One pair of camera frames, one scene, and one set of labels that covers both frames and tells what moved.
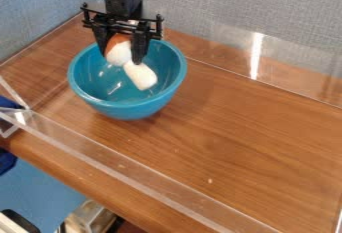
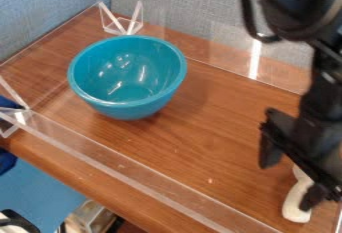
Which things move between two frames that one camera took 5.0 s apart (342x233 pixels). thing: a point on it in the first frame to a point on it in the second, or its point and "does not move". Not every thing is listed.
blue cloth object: (8, 159) does not move
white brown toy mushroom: (119, 55) to (290, 209)
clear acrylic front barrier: (127, 172) does not move
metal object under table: (90, 217) does not move
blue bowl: (111, 93) does not move
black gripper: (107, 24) to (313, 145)
